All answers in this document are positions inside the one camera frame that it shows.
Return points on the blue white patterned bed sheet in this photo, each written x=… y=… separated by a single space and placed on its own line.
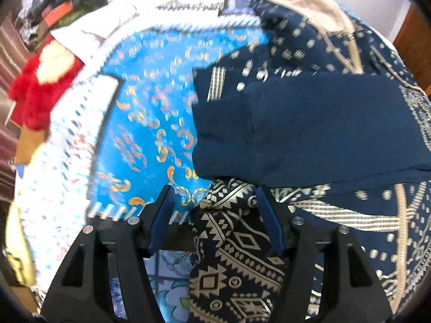
x=151 y=107

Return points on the brown cardboard box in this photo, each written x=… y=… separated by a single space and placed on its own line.
x=30 y=144

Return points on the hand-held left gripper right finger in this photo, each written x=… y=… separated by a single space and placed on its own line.
x=269 y=222

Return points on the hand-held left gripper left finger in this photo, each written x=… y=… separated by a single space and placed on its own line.
x=161 y=222

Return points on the navy patterned large cloth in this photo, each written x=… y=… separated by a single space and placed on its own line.
x=235 y=242

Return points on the brown wooden furniture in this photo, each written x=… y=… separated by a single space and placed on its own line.
x=414 y=47

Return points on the yellow blanket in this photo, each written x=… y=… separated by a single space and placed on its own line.
x=20 y=242

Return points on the white cloth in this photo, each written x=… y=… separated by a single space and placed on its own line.
x=111 y=23

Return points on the red plush toy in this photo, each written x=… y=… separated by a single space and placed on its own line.
x=30 y=97

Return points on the tan cloth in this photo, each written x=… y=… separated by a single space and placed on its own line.
x=309 y=3

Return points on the plain navy garment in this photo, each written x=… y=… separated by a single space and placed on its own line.
x=320 y=124

